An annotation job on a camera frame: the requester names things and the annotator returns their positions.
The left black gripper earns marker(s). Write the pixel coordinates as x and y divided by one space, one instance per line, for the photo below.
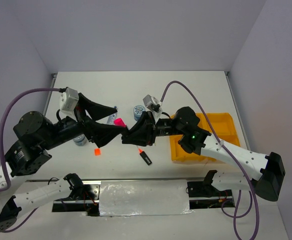
101 133

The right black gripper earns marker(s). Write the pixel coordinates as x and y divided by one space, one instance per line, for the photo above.
143 132

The pink highlighter cap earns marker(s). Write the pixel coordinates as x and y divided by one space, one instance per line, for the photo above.
119 122

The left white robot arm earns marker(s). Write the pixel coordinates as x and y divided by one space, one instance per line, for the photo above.
36 135

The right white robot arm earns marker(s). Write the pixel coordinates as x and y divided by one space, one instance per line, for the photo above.
264 173

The clear blue spray bottle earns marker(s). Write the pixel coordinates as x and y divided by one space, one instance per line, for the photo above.
111 119

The blue lidded round jar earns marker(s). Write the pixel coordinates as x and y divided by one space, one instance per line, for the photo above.
138 111

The orange highlighter marker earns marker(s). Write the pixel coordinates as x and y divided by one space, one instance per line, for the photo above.
144 156

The orange highlighter cap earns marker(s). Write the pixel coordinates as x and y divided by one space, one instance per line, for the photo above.
97 152

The silver foil covered plate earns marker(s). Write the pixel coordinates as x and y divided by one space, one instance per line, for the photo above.
143 198

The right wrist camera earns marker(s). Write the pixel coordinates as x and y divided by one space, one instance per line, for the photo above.
154 105

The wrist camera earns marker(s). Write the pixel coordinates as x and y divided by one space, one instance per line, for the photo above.
68 101
154 105

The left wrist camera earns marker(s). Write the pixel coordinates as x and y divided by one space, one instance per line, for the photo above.
68 101

